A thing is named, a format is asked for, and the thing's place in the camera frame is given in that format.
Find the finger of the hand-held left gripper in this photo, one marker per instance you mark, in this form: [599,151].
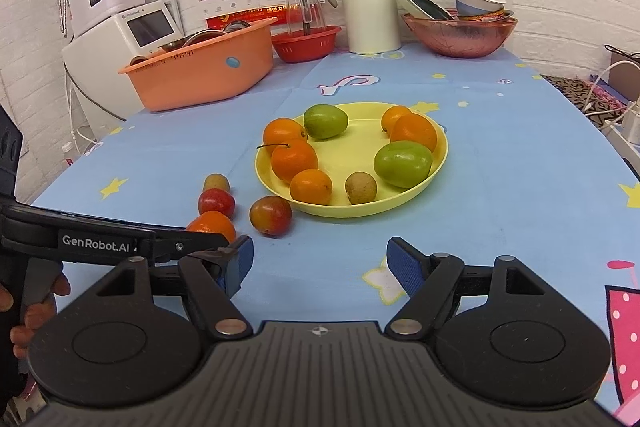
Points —
[185,244]

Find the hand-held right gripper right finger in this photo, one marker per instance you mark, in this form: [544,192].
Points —
[405,267]

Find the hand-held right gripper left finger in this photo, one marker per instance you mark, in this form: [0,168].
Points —
[236,264]

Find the tan longan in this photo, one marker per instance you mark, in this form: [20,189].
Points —
[216,183]
[361,188]

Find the large green jujube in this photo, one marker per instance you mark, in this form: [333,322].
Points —
[403,163]

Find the yellowish orange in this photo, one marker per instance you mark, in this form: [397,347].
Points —
[311,187]

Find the orange with stem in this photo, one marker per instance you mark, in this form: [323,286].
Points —
[295,161]

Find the yellow plastic plate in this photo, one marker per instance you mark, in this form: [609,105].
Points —
[350,154]

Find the large orange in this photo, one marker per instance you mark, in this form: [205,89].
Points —
[415,133]

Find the small orange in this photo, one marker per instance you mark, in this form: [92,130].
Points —
[394,116]

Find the small green jujube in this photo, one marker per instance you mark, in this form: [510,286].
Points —
[325,121]

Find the person's left hand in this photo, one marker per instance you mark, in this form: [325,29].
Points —
[37,317]

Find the orange plastic basket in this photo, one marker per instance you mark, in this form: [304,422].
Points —
[200,74]

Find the white appliance with screen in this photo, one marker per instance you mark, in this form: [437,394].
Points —
[100,67]

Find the dark metal pan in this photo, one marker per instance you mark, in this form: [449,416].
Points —
[172,46]

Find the steel bowl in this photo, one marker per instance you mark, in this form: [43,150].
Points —
[237,26]
[202,38]

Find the red plastic basket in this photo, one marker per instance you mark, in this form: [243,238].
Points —
[305,47]

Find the pink glass bowl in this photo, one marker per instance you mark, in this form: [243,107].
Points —
[460,39]

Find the white power strip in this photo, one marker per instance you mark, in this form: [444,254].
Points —
[617,129]

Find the white thermos jug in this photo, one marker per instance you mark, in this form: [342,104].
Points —
[372,7]

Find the tilted white dish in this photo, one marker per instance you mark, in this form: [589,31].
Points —
[425,4]

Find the glass pitcher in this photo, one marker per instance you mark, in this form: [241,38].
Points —
[304,7]

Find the patterned rim bowl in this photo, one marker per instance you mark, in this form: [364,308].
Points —
[492,16]

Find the white charger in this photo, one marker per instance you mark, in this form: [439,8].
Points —
[631,119]

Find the white blue bowl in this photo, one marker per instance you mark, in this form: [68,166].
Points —
[477,3]

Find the cardboard box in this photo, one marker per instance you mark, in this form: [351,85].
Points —
[625,77]

